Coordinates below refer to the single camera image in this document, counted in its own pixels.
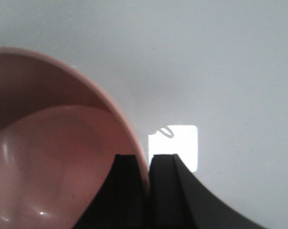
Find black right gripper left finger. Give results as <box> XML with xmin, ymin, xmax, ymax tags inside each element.
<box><xmin>74</xmin><ymin>155</ymin><xmax>146</xmax><ymax>229</ymax></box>

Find pink bowl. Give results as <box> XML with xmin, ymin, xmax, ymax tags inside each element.
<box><xmin>0</xmin><ymin>47</ymin><xmax>149</xmax><ymax>229</ymax></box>

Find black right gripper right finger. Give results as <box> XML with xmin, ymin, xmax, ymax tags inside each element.
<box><xmin>149</xmin><ymin>154</ymin><xmax>261</xmax><ymax>229</ymax></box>

